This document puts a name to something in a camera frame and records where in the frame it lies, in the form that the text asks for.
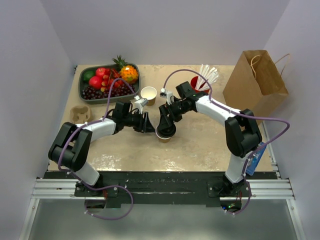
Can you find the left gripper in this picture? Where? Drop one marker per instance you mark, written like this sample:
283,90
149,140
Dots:
144,125

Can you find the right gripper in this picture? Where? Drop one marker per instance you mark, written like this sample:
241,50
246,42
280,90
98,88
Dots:
166,121

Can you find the black cup lid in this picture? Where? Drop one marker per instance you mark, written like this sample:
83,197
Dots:
167,132

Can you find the brown paper cup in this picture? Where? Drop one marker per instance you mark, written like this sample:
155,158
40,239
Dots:
163,139
149,93

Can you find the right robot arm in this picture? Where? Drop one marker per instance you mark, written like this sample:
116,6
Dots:
241,130

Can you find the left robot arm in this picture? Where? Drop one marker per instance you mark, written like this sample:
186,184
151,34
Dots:
71,145

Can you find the red plastic cup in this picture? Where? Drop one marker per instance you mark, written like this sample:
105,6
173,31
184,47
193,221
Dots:
193,84

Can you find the orange toy pineapple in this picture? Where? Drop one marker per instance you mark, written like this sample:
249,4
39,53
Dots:
127,71

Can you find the red cherries cluster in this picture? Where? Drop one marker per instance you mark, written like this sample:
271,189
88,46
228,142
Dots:
108,79

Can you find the dark grape bunch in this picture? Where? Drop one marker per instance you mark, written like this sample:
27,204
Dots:
90,93

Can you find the red apple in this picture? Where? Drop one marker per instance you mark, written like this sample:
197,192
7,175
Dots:
102,71
95,82

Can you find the cardboard cup carrier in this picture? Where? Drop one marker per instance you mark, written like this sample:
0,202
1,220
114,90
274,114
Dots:
80,114

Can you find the green lime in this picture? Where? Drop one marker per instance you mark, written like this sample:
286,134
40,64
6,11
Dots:
88,75

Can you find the brown paper bag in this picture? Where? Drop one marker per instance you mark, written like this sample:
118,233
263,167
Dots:
255,84

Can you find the blue razor package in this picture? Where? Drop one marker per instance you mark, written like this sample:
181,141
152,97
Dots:
251,168

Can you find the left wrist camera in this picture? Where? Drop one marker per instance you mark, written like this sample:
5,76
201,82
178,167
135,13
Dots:
139,103

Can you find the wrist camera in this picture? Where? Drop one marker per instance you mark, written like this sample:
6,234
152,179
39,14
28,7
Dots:
139,103
164,93

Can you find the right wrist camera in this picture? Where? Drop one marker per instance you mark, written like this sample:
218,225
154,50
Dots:
164,93

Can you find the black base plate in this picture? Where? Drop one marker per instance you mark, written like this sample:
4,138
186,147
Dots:
117,188

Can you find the aluminium frame rail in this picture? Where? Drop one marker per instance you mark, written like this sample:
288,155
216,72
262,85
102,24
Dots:
56,213

